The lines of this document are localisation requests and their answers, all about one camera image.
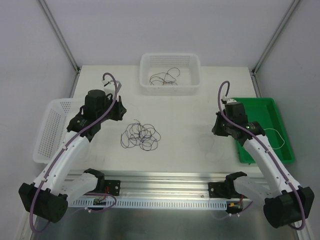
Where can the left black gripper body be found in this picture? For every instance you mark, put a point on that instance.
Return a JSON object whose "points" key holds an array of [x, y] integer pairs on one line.
{"points": [[119, 108]]}

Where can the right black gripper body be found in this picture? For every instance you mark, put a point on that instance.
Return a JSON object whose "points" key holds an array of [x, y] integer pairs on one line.
{"points": [[219, 125]]}

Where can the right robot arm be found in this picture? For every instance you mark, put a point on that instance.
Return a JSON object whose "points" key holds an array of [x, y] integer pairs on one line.
{"points": [[285, 202]]}

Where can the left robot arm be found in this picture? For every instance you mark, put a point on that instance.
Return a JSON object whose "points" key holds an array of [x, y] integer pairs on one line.
{"points": [[47, 196]]}

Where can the green plastic tray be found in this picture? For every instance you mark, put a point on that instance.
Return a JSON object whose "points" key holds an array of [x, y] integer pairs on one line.
{"points": [[264, 111]]}

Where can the white basket at left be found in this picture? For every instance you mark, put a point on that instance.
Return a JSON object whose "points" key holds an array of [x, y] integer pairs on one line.
{"points": [[53, 127]]}

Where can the white basket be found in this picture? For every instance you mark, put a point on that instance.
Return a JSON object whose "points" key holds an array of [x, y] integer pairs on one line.
{"points": [[170, 74], [53, 127]]}

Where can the white basket at back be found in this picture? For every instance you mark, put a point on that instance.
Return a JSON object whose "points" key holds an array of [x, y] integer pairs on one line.
{"points": [[170, 74]]}

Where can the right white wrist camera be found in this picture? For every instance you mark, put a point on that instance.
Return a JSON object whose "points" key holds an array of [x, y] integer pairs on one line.
{"points": [[226, 100]]}

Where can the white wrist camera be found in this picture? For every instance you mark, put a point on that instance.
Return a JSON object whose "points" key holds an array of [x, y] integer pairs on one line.
{"points": [[109, 86], [226, 100]]}

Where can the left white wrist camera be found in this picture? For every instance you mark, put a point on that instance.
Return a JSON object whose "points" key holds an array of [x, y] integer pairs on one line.
{"points": [[109, 86]]}

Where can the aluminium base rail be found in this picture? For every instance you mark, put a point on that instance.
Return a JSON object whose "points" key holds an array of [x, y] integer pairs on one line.
{"points": [[164, 185]]}

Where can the left aluminium frame post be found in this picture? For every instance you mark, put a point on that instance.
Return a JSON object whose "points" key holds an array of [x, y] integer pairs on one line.
{"points": [[58, 34]]}

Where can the aluminium frame post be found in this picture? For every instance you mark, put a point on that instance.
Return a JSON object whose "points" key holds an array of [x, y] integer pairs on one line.
{"points": [[276, 34], [58, 34]]}

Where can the white slotted cable duct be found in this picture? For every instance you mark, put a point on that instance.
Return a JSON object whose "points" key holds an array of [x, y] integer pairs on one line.
{"points": [[131, 203]]}

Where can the right aluminium frame post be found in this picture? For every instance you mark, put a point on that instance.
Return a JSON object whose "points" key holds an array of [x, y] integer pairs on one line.
{"points": [[276, 34]]}

